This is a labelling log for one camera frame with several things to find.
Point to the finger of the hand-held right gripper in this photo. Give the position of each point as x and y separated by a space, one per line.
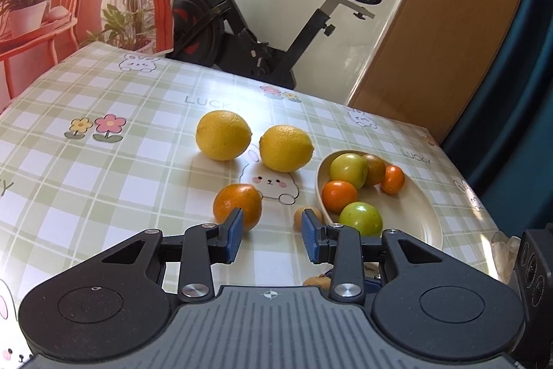
372 285

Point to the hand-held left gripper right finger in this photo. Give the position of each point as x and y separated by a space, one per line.
312 237

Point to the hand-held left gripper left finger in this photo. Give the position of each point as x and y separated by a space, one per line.
234 237

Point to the brown longan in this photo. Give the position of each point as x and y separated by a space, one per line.
298 220
315 281

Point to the large dark orange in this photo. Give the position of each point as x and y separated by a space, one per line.
235 200

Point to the green apple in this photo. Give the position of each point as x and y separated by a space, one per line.
348 170
360 218

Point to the cream plate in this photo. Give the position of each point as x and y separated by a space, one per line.
414 213

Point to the yellow lemon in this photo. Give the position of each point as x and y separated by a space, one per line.
285 148
222 135

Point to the small dark orange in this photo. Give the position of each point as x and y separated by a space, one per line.
376 170

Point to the clear plastic corner guard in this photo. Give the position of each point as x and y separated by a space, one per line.
505 252

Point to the blue curtain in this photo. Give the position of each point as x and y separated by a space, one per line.
514 92

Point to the black exercise bike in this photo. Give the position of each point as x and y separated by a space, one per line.
194 27

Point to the wooden door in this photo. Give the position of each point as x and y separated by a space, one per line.
440 40

